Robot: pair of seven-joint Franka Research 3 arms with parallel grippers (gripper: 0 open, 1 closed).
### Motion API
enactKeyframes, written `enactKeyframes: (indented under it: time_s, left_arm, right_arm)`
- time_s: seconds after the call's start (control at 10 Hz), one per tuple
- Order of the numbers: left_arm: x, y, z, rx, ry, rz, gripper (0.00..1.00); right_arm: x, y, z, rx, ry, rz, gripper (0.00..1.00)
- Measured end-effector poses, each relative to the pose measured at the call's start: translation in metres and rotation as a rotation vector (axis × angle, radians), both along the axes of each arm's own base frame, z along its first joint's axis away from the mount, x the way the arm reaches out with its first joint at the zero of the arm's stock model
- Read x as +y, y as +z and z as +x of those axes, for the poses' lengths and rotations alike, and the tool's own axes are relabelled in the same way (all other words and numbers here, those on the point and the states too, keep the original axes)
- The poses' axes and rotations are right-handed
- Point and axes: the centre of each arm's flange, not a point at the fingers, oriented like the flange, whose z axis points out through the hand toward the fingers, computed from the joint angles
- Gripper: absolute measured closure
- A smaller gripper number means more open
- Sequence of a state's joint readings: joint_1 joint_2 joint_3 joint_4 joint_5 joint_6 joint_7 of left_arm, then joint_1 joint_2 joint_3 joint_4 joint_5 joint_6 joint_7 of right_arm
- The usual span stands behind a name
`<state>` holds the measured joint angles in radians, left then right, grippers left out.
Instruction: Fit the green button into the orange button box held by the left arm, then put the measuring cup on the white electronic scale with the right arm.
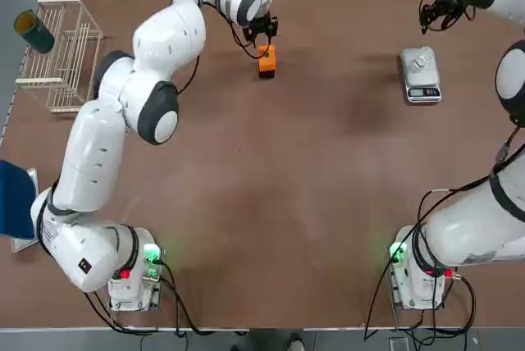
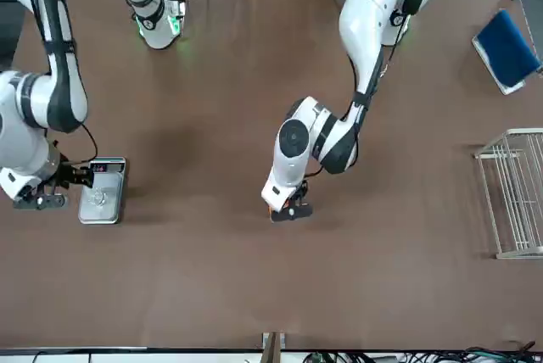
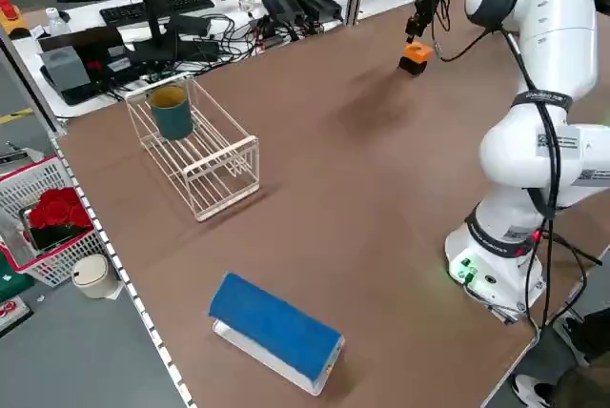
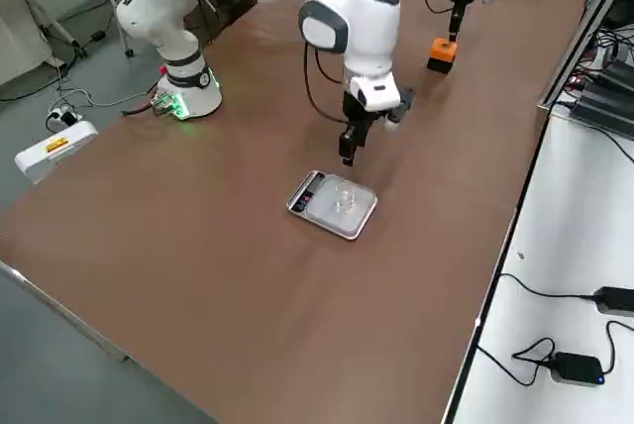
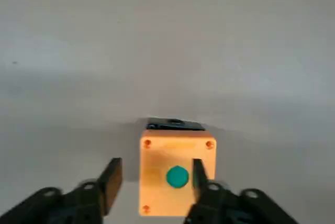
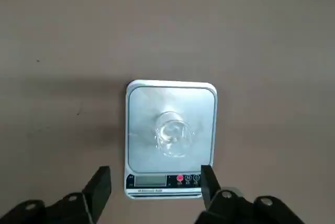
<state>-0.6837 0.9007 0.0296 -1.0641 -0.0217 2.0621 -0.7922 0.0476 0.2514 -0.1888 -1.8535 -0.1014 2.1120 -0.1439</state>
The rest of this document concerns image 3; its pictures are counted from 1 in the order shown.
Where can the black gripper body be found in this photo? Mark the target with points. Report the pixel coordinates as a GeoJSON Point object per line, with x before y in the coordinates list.
{"type": "Point", "coordinates": [429, 0]}

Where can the orange button box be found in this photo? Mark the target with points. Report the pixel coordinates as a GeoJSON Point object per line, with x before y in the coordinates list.
{"type": "Point", "coordinates": [425, 53]}

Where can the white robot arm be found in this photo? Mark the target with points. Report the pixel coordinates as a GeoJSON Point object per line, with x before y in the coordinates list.
{"type": "Point", "coordinates": [548, 22]}

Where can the black button box base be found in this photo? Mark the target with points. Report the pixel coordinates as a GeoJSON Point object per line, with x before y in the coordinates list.
{"type": "Point", "coordinates": [411, 68]}

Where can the grey box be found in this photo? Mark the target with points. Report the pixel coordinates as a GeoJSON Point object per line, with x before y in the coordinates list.
{"type": "Point", "coordinates": [64, 69]}

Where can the red roses black box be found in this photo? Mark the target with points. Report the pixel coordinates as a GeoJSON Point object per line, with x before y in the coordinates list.
{"type": "Point", "coordinates": [57, 210]}

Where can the yellow box red button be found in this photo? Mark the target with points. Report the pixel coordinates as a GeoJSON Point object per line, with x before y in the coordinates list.
{"type": "Point", "coordinates": [12, 19]}

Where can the dark green box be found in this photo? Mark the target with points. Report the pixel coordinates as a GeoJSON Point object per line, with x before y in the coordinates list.
{"type": "Point", "coordinates": [9, 284]}

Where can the black power supply unit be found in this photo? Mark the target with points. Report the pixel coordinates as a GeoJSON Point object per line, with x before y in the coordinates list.
{"type": "Point", "coordinates": [281, 3]}
{"type": "Point", "coordinates": [319, 0]}

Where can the black keyboard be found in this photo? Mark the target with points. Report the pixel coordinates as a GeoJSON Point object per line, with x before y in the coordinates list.
{"type": "Point", "coordinates": [181, 2]}

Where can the teal cylindrical can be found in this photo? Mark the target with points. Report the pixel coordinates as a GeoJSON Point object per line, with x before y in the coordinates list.
{"type": "Point", "coordinates": [172, 117]}

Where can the blue cloth white stand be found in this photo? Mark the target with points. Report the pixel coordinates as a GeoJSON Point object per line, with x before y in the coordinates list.
{"type": "Point", "coordinates": [271, 327]}

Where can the black flat case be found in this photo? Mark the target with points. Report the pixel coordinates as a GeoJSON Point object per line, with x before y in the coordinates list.
{"type": "Point", "coordinates": [81, 38]}

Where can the person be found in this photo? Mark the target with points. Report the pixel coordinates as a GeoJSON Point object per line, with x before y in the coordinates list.
{"type": "Point", "coordinates": [534, 386]}

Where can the small white bin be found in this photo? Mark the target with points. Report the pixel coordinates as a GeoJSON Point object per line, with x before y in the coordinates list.
{"type": "Point", "coordinates": [93, 279]}

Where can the white basket red rim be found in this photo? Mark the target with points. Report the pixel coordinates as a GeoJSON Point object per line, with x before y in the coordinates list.
{"type": "Point", "coordinates": [57, 260]}

